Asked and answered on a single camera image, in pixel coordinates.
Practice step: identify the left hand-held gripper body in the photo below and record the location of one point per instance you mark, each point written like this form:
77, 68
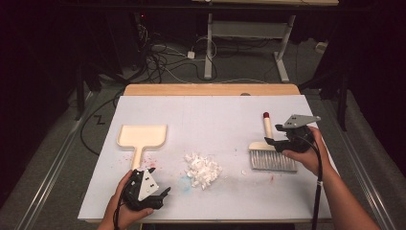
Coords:
146, 187

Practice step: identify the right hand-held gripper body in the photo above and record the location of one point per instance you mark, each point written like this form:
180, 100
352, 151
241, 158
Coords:
297, 140

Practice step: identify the cream brush with grey bristles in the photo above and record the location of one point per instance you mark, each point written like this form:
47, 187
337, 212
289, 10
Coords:
271, 161

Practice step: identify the cream plastic dustpan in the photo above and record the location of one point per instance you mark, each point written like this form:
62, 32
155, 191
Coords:
142, 135

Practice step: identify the pile of white paper scraps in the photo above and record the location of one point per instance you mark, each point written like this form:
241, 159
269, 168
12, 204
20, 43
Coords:
202, 169

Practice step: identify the person's right hand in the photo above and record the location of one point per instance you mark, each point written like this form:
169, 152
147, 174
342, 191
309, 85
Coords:
316, 158

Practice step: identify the person's left hand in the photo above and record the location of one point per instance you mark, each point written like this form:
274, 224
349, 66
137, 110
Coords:
123, 215

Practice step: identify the dark round table grommet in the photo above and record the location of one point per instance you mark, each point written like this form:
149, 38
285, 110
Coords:
245, 94

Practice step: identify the white foam board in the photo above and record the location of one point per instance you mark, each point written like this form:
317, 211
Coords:
207, 121

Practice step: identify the wooden table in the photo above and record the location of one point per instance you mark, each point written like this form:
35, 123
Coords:
191, 90

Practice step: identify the small beige box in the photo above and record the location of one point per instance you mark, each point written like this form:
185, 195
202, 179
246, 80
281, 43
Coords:
321, 47

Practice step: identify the black metal stand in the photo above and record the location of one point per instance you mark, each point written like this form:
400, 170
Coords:
79, 102

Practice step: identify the white power adapter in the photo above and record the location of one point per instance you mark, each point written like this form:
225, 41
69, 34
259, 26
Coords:
191, 54

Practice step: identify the metal floor rail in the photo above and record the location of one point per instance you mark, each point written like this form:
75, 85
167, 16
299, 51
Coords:
372, 193
46, 182

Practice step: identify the white desk frame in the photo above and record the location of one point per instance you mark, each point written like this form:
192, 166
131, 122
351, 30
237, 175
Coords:
249, 28

